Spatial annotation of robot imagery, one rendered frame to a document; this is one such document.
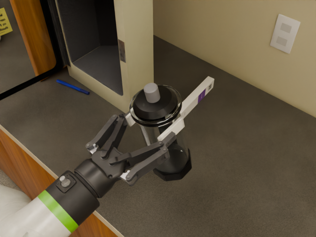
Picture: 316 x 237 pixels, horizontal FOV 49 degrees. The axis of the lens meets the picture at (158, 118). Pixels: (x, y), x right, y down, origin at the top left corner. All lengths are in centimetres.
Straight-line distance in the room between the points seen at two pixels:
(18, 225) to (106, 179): 17
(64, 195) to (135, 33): 50
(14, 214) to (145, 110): 30
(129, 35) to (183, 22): 48
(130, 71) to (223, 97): 37
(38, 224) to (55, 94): 70
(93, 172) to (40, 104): 63
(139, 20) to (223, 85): 45
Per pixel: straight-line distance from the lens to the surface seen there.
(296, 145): 114
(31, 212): 64
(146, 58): 104
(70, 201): 63
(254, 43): 123
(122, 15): 89
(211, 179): 100
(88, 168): 66
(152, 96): 67
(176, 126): 70
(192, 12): 134
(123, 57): 97
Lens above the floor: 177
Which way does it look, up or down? 48 degrees down
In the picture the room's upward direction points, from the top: straight up
